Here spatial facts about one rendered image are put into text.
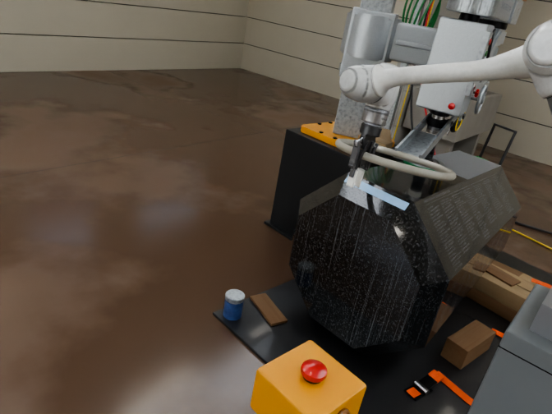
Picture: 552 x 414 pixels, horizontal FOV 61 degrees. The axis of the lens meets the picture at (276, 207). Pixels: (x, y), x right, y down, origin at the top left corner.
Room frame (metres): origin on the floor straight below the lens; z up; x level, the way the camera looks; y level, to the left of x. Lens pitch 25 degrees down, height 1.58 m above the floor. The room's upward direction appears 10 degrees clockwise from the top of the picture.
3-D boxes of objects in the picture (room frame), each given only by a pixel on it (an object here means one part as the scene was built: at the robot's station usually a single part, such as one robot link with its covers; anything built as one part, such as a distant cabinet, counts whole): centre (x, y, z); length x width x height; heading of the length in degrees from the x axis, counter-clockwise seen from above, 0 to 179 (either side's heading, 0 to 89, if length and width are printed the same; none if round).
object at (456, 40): (2.48, -0.77, 1.37); 0.36 x 0.22 x 0.45; 153
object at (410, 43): (3.09, -0.59, 1.41); 0.74 x 0.34 x 0.25; 77
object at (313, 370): (0.53, -0.10, 1.09); 0.04 x 0.04 x 0.02
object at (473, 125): (5.68, -1.89, 0.43); 1.30 x 0.62 x 0.86; 144
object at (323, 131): (3.13, -0.40, 0.76); 0.49 x 0.49 x 0.05; 47
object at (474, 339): (2.01, -1.12, 0.07); 0.30 x 0.12 x 0.12; 134
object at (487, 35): (2.29, -0.80, 1.42); 0.08 x 0.03 x 0.28; 153
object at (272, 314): (2.07, -0.06, 0.02); 0.25 x 0.10 x 0.01; 34
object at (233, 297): (1.98, 0.13, 0.08); 0.10 x 0.10 x 0.13
